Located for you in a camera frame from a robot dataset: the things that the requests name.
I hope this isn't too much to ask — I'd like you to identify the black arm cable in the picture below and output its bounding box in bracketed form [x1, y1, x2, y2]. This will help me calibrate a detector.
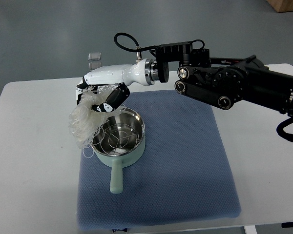
[114, 32, 162, 56]

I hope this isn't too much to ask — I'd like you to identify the brown cardboard box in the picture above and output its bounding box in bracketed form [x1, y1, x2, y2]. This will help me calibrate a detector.
[267, 0, 293, 13]

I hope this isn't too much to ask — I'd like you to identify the white table leg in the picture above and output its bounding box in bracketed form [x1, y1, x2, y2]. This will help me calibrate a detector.
[244, 225, 257, 234]

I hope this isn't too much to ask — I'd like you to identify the white vermicelli noodle bundle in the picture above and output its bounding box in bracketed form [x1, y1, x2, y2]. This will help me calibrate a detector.
[69, 85, 125, 150]

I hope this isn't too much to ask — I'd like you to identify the mint green steel pot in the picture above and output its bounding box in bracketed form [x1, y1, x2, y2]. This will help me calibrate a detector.
[91, 108, 146, 194]

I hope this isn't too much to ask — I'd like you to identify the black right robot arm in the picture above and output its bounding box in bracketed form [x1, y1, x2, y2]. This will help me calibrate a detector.
[150, 41, 293, 142]

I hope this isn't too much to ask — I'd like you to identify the blue quilted table mat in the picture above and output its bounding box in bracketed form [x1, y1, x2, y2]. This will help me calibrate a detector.
[77, 90, 241, 230]

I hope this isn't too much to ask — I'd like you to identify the wire steamer rack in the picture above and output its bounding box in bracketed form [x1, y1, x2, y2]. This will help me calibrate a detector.
[93, 124, 141, 156]

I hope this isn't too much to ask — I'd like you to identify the upper metal floor plate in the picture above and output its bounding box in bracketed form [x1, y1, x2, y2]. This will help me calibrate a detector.
[88, 52, 101, 61]

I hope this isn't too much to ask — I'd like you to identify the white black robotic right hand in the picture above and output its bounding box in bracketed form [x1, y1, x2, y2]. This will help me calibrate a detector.
[76, 59, 159, 113]

